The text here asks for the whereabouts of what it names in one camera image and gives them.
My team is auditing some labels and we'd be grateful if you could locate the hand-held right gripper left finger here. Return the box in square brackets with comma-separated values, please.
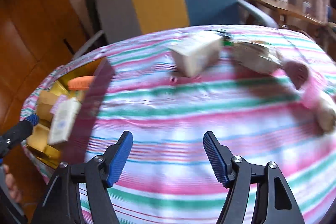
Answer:
[31, 131, 134, 224]

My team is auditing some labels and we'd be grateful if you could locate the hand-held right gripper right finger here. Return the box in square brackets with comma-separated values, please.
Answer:
[203, 131, 305, 224]

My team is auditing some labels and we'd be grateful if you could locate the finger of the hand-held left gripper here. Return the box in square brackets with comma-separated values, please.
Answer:
[0, 113, 40, 159]

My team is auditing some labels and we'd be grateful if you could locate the long white barcode box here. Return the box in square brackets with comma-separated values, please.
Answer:
[48, 97, 81, 146]

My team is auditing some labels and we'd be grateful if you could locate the maroon box with gold lining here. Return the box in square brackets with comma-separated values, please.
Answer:
[25, 57, 114, 169]

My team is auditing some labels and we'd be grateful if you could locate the small white and green box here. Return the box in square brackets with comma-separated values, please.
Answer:
[169, 31, 223, 77]

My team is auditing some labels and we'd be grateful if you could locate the white printed packet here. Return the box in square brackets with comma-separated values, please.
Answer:
[232, 40, 283, 75]

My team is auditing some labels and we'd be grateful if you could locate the pink hair roller clear clip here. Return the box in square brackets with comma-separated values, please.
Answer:
[301, 74, 326, 109]

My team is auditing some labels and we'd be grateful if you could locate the pink sock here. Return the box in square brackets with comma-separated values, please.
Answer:
[283, 60, 310, 90]

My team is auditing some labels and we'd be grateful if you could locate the cream sock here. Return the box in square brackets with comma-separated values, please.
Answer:
[315, 90, 336, 134]

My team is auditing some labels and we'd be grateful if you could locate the person's left hand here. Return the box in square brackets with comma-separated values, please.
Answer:
[5, 165, 22, 203]

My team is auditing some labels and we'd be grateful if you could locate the striped tablecloth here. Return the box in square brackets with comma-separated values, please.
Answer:
[20, 25, 336, 224]

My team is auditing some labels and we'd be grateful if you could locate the wooden desk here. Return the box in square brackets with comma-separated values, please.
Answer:
[247, 0, 331, 28]

